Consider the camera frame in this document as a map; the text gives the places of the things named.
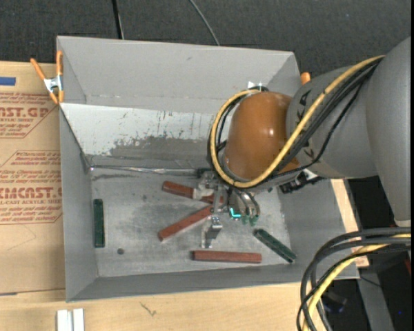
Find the red-brown flat block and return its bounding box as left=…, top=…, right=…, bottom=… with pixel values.
left=157, top=204, right=216, bottom=243
left=191, top=250, right=263, bottom=265
left=161, top=180, right=225, bottom=205

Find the brown cardboard board, red print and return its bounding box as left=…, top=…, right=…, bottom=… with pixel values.
left=0, top=59, right=67, bottom=297

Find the dark green flat block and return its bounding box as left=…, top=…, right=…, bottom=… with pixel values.
left=92, top=198, right=106, bottom=249
left=253, top=228, right=297, bottom=265

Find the grey metal bin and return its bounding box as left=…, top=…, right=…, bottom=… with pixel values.
left=56, top=35, right=362, bottom=303

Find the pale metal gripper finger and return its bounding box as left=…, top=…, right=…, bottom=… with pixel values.
left=192, top=171, right=217, bottom=201
left=200, top=214, right=224, bottom=250

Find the black cylinder on white bracket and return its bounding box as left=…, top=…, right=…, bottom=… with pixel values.
left=278, top=168, right=319, bottom=195

